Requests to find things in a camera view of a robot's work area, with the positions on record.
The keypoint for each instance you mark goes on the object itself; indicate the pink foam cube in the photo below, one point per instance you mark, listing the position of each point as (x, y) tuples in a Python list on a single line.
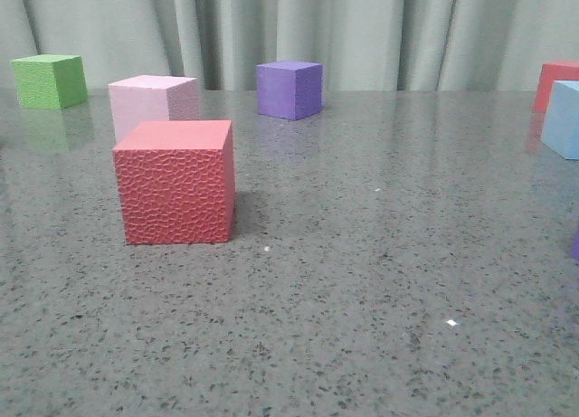
[(152, 97)]

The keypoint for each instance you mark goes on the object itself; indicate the green foam cube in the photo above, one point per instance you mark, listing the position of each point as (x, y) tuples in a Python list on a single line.
[(49, 81)]

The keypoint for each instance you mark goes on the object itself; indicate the purple foam cube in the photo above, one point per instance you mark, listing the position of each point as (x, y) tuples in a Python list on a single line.
[(289, 89)]

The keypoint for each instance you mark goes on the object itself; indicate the light blue foam cube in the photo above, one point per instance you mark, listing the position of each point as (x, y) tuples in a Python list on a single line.
[(560, 129)]

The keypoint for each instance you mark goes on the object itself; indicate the purple cube at edge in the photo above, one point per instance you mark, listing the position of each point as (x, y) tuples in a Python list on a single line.
[(575, 245)]

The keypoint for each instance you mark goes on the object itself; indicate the large red textured cube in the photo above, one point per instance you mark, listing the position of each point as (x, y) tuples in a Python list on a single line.
[(176, 181)]

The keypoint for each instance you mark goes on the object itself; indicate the grey-green curtain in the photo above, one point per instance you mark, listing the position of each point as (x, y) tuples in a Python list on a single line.
[(362, 44)]

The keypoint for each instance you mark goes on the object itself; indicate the red cube far right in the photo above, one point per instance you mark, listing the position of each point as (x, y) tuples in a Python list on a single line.
[(560, 70)]

